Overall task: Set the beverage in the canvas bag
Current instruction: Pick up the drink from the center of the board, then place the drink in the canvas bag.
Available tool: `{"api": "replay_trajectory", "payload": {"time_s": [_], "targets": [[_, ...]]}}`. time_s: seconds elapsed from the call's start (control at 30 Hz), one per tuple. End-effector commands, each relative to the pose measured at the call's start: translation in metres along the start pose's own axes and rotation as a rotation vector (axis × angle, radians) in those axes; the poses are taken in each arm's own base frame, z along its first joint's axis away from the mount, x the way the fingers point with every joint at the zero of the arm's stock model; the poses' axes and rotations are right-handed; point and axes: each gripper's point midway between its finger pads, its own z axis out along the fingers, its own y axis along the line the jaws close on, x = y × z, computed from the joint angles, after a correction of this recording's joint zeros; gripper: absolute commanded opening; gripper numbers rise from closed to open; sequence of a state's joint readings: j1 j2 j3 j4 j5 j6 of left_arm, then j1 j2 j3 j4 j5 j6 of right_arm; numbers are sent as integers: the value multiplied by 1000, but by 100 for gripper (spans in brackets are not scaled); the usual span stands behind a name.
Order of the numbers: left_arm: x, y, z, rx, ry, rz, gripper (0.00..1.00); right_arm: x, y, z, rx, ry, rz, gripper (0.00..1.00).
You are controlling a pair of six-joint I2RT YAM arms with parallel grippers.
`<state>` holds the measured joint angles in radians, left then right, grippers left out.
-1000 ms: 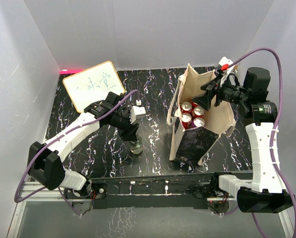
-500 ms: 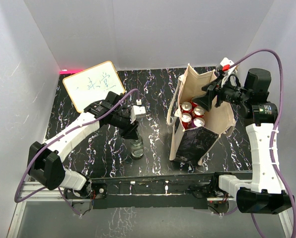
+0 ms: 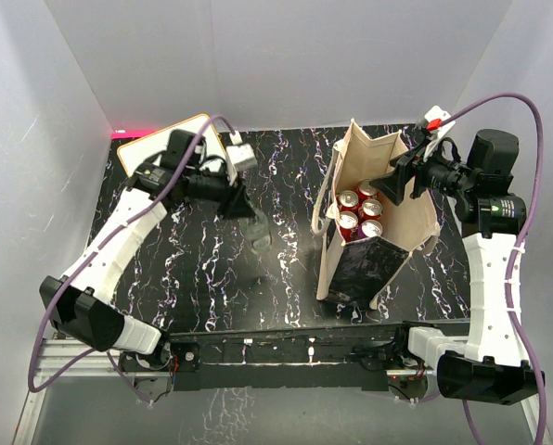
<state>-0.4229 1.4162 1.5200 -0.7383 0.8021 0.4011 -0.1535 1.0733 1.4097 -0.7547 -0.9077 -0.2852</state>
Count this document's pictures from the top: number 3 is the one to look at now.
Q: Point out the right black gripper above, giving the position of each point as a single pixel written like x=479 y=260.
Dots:
x=394 y=182

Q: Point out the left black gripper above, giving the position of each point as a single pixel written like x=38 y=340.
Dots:
x=234 y=203

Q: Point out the clear glass bottle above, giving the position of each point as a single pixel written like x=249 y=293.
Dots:
x=256 y=232

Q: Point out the red cola can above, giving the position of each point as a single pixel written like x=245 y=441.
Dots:
x=371 y=210
x=348 y=223
x=365 y=190
x=349 y=201

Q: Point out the red cola can front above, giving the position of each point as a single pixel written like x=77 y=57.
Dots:
x=349 y=201

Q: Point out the purple soda can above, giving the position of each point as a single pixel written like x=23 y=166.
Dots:
x=369 y=229

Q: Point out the beige canvas tote bag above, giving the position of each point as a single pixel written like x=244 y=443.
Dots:
x=356 y=271

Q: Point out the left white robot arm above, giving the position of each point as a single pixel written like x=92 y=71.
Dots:
x=164 y=171

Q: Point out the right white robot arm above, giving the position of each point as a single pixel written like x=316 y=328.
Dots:
x=490 y=278

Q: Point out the pink red marker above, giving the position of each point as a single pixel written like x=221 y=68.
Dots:
x=122 y=134

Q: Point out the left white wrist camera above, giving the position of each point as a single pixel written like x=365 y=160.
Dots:
x=239 y=157

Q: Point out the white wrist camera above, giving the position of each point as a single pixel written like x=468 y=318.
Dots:
x=239 y=157
x=432 y=124

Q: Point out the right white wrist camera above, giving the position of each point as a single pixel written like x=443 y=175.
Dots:
x=432 y=124

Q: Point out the small whiteboard orange frame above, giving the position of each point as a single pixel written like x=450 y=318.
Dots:
x=132 y=154

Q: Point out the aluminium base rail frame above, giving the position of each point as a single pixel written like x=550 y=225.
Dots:
x=352 y=356

